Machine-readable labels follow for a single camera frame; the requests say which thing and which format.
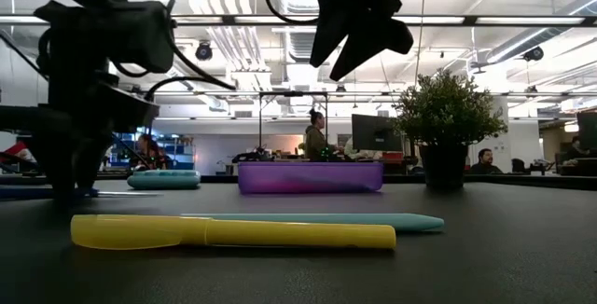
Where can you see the black overhead light bar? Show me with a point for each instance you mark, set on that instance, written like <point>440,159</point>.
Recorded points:
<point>470,20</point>

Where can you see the teal calculator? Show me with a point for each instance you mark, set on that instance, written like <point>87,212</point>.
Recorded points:
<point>163,182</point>

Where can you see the person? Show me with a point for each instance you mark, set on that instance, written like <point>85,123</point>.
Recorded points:
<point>359,154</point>
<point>315,143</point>
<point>149,150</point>
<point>485,164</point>
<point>576,147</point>

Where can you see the black computer monitor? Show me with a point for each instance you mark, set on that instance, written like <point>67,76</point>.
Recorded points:
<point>588,131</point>
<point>375,132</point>

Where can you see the black metal stand frame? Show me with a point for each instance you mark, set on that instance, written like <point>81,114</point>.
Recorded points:
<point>293,93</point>

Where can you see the green potted plant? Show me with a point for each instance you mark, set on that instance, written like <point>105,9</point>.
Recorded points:
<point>445,113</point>

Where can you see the yellow highlighter pen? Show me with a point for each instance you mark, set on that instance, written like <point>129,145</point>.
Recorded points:
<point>280,235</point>

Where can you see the teal pen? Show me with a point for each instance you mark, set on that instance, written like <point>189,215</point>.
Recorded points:
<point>410,222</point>

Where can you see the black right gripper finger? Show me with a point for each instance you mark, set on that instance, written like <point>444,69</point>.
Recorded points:
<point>373,40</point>
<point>331,43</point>

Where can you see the black ceiling-mounted camera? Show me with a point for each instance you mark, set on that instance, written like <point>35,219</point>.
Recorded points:
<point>204,51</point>
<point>533,53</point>

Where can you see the red background object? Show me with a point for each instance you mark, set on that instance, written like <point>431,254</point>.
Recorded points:
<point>16,150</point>

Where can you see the purple plastic pencil box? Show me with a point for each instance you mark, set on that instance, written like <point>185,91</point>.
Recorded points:
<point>310,178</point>

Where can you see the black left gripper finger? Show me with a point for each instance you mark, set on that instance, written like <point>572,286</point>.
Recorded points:
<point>60,164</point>
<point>93,155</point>

